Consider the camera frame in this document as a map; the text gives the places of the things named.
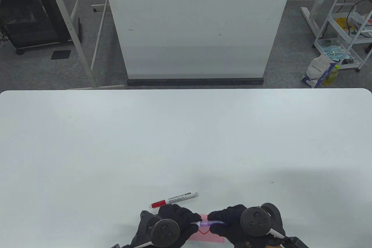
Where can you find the white metal frame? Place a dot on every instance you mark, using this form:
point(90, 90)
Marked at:
point(68, 24)

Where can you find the white standing board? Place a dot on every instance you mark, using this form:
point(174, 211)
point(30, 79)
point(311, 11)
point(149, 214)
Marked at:
point(197, 27)

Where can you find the yellow item on cart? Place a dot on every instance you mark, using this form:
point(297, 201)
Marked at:
point(343, 22)

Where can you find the black right hand controller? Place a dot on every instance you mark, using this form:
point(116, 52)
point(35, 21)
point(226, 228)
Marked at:
point(255, 220)

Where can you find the white utility cart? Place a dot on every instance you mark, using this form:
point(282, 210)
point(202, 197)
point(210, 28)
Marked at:
point(337, 28)

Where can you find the pink heart outline paper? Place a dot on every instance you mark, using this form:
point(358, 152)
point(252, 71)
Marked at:
point(207, 237)

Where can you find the person's left hand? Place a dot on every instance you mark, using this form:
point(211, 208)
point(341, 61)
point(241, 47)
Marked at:
point(180, 214)

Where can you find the person's right hand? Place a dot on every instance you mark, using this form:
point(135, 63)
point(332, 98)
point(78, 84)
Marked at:
point(229, 216)

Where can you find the teal cloth pile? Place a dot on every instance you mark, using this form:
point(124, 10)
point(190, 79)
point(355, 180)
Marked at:
point(334, 50)

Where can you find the yellow bottle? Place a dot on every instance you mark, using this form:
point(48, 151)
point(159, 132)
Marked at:
point(331, 76)

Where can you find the black floor mat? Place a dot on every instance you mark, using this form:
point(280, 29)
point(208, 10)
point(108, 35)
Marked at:
point(61, 54)

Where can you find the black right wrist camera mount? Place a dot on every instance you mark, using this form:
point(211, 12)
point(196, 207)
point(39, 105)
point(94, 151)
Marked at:
point(293, 243)

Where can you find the purple glitter glue pen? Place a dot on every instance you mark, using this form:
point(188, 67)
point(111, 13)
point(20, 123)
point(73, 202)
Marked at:
point(212, 223)

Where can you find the black board base bar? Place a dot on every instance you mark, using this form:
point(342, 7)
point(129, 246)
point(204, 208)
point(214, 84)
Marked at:
point(194, 82)

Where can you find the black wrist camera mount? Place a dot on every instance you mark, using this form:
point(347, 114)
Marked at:
point(293, 243)
point(117, 246)

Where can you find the white stand leg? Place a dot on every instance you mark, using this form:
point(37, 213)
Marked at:
point(309, 19)

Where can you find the white plastic bag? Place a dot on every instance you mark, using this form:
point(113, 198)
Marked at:
point(316, 69)

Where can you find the white marker pen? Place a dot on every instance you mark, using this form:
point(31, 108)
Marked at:
point(177, 197)

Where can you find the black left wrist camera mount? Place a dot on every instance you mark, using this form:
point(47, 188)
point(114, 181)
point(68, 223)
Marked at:
point(117, 246)

